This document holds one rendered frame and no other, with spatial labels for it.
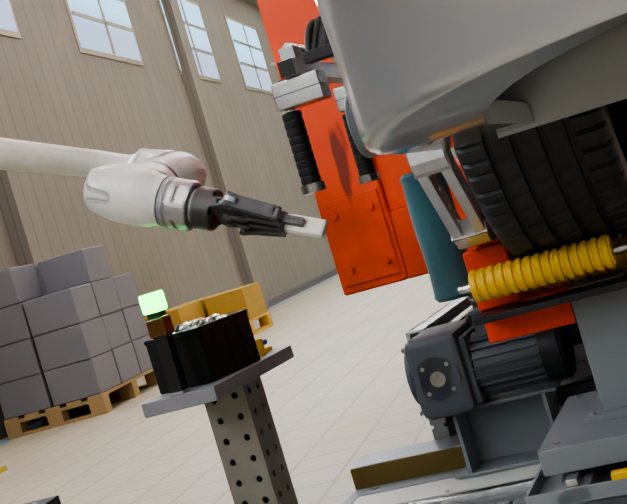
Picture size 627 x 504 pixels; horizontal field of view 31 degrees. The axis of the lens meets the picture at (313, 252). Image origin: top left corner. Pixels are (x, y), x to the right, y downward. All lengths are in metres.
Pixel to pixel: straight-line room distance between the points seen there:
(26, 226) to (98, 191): 6.43
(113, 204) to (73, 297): 5.12
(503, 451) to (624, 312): 0.65
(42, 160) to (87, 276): 5.25
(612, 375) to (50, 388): 5.51
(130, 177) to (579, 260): 0.78
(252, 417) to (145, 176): 0.68
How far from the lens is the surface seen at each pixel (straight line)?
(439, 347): 2.39
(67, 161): 2.20
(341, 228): 2.63
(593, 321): 2.05
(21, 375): 7.33
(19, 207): 8.45
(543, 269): 1.95
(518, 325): 2.07
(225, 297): 9.97
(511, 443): 2.58
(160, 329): 2.28
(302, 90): 1.99
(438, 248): 2.21
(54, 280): 7.53
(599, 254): 1.94
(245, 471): 2.50
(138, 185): 2.00
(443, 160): 1.85
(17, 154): 2.19
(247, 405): 2.46
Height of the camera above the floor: 0.68
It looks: 1 degrees down
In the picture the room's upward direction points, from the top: 17 degrees counter-clockwise
